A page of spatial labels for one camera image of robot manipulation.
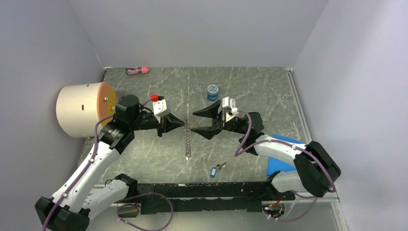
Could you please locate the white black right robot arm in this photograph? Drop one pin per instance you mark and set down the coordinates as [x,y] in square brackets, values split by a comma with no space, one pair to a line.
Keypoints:
[315,171]

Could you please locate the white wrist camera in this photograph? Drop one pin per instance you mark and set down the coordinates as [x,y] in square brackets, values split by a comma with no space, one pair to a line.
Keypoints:
[229,109]
[160,106]

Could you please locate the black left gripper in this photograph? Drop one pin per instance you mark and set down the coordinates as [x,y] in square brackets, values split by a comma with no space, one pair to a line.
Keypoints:
[168,122]

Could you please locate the pink capped small bottle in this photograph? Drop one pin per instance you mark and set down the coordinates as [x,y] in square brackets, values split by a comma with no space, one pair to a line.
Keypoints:
[136,70]

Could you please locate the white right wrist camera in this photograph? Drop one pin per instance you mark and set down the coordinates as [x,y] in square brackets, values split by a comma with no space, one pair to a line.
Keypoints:
[229,109]

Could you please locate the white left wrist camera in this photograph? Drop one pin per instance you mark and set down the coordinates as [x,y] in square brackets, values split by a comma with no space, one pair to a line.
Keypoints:
[160,106]

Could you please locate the blue round jar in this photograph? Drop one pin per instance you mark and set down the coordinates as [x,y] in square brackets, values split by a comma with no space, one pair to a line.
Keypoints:
[212,92]

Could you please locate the cream cylinder with orange face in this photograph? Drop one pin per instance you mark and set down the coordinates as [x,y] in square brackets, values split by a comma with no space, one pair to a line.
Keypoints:
[80,107]

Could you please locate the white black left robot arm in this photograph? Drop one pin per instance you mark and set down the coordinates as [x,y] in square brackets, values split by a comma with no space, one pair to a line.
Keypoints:
[74,205]

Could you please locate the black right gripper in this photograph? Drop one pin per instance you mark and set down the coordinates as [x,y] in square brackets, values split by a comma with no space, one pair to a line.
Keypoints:
[208,132]

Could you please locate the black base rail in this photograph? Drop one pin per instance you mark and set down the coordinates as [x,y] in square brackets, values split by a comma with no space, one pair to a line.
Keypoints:
[196,197]

